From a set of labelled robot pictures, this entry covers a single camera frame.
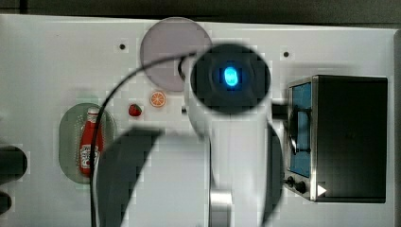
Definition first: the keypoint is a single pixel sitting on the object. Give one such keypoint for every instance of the red ketchup bottle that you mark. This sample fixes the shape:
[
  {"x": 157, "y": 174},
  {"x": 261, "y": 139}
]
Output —
[{"x": 86, "y": 140}]

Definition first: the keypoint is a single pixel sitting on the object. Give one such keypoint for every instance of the orange slice toy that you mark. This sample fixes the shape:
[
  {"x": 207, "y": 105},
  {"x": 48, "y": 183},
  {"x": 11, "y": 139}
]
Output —
[{"x": 158, "y": 99}]

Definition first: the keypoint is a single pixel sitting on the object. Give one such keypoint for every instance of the black toaster oven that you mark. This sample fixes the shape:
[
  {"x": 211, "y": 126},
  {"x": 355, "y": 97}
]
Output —
[{"x": 336, "y": 141}]

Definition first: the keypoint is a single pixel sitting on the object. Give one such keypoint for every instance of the black cylindrical utensil holder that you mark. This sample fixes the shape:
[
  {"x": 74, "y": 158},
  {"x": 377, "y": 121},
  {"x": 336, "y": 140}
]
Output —
[{"x": 13, "y": 164}]

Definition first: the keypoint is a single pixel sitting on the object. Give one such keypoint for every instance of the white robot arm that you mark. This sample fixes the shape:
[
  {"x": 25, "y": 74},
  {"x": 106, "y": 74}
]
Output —
[{"x": 227, "y": 102}]

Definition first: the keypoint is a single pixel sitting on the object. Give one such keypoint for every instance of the small red strawberry toy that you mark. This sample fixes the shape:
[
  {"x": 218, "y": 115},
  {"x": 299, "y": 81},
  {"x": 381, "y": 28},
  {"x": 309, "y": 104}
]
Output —
[{"x": 135, "y": 110}]

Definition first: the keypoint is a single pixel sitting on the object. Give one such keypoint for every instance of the grey round plate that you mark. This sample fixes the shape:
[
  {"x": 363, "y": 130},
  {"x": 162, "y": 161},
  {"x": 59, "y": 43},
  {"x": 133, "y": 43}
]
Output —
[{"x": 171, "y": 37}]

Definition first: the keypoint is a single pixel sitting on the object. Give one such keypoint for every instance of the green oval strainer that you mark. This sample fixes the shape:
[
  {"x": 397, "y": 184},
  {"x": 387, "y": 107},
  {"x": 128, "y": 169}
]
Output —
[{"x": 70, "y": 133}]

